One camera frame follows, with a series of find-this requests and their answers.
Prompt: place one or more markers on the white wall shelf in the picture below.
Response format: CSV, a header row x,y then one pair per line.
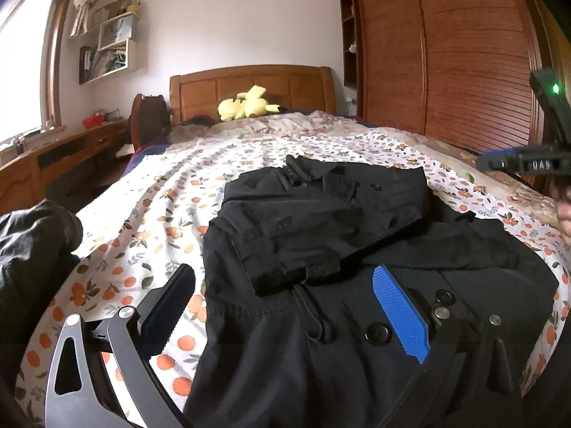
x,y
111,53

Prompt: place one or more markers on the brown backpack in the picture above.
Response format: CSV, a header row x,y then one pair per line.
x,y
149,118

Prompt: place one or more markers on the wooden door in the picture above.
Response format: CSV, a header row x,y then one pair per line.
x,y
557,40

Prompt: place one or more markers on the black buttoned coat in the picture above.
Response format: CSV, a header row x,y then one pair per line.
x,y
312,232

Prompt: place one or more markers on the bed with floral sheet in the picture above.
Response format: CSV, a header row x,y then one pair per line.
x,y
147,214

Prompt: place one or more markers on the person's right hand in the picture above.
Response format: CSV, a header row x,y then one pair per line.
x,y
565,220

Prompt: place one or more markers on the wooden desk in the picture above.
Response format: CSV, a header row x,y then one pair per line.
x,y
26,174

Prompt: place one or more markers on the folded black clothes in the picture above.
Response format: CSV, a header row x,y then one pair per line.
x,y
31,249

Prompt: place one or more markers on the wooden bed headboard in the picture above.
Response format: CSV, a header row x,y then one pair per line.
x,y
267,84

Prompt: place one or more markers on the wooden slatted wardrobe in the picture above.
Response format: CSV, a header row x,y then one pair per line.
x,y
446,53

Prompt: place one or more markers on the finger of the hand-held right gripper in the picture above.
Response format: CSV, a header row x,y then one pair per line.
x,y
495,165
502,155

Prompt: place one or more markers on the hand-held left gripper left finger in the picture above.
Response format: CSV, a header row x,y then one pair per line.
x,y
171,296

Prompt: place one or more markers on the yellow plush toy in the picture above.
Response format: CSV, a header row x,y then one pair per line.
x,y
245,107

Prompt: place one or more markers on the floral quilt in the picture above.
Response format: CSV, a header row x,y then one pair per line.
x,y
339,129

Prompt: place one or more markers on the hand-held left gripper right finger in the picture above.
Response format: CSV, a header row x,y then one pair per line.
x,y
399,312

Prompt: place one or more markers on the red bowl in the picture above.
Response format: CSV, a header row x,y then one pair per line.
x,y
93,121

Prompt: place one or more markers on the tied white curtain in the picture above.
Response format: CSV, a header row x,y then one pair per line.
x,y
84,9

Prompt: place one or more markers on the window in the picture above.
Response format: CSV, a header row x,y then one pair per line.
x,y
22,53

